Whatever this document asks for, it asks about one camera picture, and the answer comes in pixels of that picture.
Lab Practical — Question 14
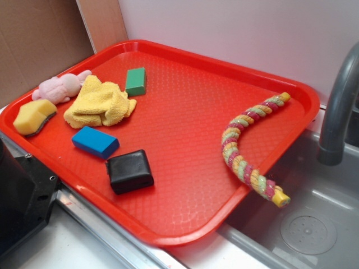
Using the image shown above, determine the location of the grey plastic sink basin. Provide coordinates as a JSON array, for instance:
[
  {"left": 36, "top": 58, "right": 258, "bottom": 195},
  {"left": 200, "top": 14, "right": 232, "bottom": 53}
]
[{"left": 215, "top": 109, "right": 359, "bottom": 269}]

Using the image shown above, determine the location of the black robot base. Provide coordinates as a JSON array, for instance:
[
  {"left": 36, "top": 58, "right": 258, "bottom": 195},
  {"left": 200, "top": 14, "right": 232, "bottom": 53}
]
[{"left": 1, "top": 142, "right": 59, "bottom": 258}]

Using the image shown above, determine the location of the green rectangular block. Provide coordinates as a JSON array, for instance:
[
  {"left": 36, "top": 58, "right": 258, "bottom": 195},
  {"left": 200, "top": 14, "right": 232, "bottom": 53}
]
[{"left": 125, "top": 67, "right": 146, "bottom": 97}]

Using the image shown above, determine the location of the blue rectangular block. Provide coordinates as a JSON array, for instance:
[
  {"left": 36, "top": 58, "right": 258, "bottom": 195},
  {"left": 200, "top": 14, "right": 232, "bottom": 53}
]
[{"left": 71, "top": 126, "right": 120, "bottom": 160}]

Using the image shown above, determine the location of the grey sink faucet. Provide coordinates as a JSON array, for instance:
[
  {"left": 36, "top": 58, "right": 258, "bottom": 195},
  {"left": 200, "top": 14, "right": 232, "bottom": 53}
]
[{"left": 317, "top": 44, "right": 358, "bottom": 166}]

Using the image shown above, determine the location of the brown cardboard panel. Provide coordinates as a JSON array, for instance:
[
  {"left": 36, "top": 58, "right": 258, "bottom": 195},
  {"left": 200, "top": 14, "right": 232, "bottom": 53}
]
[{"left": 1, "top": 1, "right": 128, "bottom": 107}]

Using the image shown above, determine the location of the multicolored twisted rope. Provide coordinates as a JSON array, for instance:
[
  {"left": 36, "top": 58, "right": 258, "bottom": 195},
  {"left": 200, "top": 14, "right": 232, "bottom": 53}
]
[{"left": 221, "top": 92, "right": 292, "bottom": 208}]

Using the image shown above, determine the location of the pink plush bunny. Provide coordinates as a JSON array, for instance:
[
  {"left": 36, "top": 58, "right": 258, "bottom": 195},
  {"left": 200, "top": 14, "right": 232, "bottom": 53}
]
[{"left": 31, "top": 70, "right": 92, "bottom": 105}]

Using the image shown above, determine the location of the black rectangular box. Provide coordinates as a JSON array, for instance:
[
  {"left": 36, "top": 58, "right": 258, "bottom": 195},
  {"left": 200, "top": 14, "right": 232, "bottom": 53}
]
[{"left": 106, "top": 150, "right": 154, "bottom": 195}]

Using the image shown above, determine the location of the red plastic tray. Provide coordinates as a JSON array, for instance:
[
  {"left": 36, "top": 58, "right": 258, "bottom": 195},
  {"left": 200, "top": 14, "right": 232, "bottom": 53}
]
[{"left": 1, "top": 40, "right": 320, "bottom": 247}]

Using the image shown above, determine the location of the yellow sponge with scrubber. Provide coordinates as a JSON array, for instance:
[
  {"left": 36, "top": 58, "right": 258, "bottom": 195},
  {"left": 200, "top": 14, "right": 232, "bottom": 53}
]
[{"left": 13, "top": 99, "right": 57, "bottom": 136}]

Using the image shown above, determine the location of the yellow towel cloth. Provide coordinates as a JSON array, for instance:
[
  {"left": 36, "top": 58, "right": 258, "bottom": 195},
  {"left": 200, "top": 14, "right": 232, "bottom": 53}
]
[{"left": 63, "top": 75, "right": 137, "bottom": 129}]

